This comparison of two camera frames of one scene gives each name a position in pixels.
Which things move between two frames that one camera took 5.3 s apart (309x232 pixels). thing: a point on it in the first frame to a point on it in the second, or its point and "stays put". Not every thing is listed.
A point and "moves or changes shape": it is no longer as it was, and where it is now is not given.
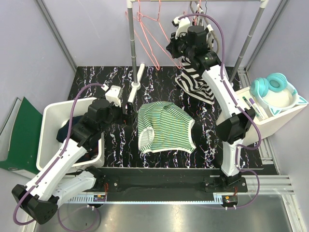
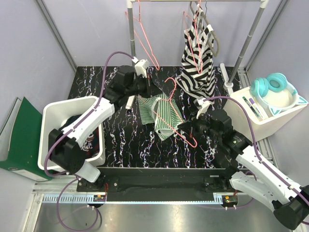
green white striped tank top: [164, 125] moves or changes shape
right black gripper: [171, 46] to [191, 124]
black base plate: [168, 181] stays put
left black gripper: [130, 121] to [151, 89]
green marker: [247, 102] stays put
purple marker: [257, 108] stays put
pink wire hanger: [144, 32] to [165, 122]
